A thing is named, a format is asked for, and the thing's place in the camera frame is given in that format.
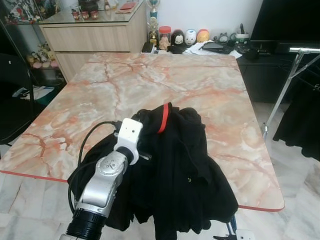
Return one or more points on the black shirt red collar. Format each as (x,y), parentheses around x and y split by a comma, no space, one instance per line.
(175,175)

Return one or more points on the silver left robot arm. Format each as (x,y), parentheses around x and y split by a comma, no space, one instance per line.
(105,180)

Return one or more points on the black printed T-shirt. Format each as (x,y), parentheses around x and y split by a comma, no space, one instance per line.
(300,120)

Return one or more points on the silver metal clothes rack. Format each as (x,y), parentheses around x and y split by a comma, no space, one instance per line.
(283,90)

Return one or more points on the black TV console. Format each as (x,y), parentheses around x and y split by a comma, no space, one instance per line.
(270,75)

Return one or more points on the black television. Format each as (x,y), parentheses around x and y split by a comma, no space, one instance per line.
(285,20)

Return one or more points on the green white cup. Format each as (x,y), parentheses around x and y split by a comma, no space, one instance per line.
(242,37)

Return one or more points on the black flat tablet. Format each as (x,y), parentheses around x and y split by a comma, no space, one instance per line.
(216,46)

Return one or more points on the white papers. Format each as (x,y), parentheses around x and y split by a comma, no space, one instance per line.
(195,49)

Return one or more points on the orange round toy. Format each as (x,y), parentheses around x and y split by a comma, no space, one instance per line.
(202,35)

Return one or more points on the white round toy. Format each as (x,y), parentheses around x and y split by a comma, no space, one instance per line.
(190,37)

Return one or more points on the black round toy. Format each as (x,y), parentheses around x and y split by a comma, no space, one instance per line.
(177,39)

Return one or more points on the red lidded jar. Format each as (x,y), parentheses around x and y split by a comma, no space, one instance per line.
(164,37)

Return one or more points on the gold trophy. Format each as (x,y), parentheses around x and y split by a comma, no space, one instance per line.
(152,22)

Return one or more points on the small red tray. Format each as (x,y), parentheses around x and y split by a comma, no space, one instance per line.
(127,6)

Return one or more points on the light wooden cabinet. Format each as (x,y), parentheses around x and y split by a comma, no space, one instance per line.
(90,42)

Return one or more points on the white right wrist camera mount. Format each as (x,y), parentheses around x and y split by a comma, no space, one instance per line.
(245,234)

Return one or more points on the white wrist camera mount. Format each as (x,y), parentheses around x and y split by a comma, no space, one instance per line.
(245,234)
(129,137)

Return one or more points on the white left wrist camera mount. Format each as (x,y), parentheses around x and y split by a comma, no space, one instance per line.
(129,137)

